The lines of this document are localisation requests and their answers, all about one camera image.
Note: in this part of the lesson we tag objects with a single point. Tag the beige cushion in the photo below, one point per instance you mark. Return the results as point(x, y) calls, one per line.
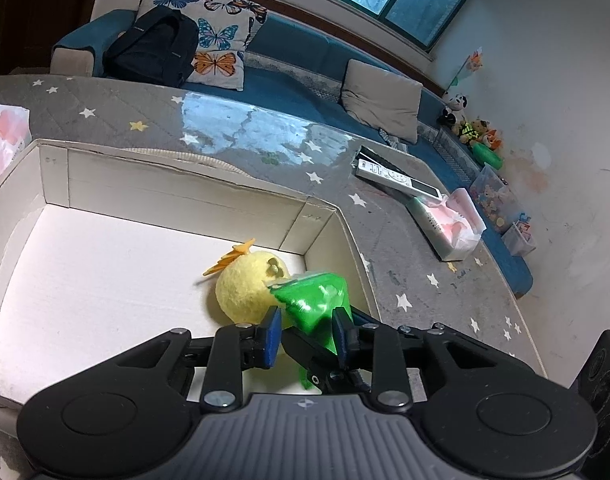
point(380, 95)

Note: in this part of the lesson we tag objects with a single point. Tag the small clear toy bin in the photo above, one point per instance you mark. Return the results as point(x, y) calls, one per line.
point(520, 235)

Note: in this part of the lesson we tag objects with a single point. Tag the paper wall decoration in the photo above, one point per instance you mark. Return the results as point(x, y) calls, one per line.
point(472, 62)

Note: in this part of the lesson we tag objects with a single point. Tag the green framed window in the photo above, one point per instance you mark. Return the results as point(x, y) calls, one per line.
point(410, 5)

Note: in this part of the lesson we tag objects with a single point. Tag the blue sofa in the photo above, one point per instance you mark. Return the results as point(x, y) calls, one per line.
point(295, 55)

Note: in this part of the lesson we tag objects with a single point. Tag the brown plush toy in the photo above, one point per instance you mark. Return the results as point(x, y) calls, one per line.
point(477, 127)

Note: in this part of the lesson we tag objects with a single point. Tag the panda plush toy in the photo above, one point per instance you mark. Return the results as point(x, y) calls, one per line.
point(455, 106)

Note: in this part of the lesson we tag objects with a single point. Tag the yellow plush chick orange crest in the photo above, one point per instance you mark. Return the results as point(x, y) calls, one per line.
point(245, 285)

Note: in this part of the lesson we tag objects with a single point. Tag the green plastic toy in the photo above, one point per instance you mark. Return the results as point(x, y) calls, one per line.
point(310, 300)

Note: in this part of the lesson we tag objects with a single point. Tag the green bottle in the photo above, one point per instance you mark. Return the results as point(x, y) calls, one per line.
point(489, 155)

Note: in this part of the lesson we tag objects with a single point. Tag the orange plush toy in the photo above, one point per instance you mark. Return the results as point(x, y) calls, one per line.
point(494, 140)

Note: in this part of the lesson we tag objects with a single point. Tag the large pink tissue pack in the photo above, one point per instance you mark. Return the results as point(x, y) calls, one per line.
point(7, 135)

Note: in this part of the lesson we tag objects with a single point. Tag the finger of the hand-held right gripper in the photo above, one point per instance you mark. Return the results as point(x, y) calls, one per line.
point(310, 360)
point(364, 318)

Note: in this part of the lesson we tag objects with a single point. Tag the white remote control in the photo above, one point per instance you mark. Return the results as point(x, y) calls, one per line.
point(390, 176)

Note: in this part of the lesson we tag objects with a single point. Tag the white cardboard box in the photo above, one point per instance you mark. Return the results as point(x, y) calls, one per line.
point(110, 285)

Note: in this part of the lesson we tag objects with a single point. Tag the grey remote control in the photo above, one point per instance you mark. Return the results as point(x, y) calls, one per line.
point(392, 139)

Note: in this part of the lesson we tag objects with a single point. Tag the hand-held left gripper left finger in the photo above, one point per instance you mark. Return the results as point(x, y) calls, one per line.
point(271, 334)

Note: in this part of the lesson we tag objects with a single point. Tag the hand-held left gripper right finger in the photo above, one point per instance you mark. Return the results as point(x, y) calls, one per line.
point(341, 336)

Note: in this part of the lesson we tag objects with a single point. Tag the grey star print tablecloth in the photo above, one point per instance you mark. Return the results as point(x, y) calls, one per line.
point(110, 110)

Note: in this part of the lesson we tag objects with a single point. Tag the black backpack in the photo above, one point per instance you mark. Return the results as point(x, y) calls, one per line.
point(155, 45)

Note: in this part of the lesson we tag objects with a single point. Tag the small pink tissue pack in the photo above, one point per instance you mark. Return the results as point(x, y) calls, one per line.
point(450, 225)

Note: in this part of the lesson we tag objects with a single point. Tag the butterfly print pillow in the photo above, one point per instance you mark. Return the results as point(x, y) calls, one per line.
point(220, 35)

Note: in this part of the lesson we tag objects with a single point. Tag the large clear toy bin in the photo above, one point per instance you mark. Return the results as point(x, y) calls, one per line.
point(492, 197)

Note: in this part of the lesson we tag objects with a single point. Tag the dark wooden door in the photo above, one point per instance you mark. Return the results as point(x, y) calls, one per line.
point(35, 10)

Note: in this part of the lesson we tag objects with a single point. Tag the black remote control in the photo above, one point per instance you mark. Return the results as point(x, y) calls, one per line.
point(377, 156)

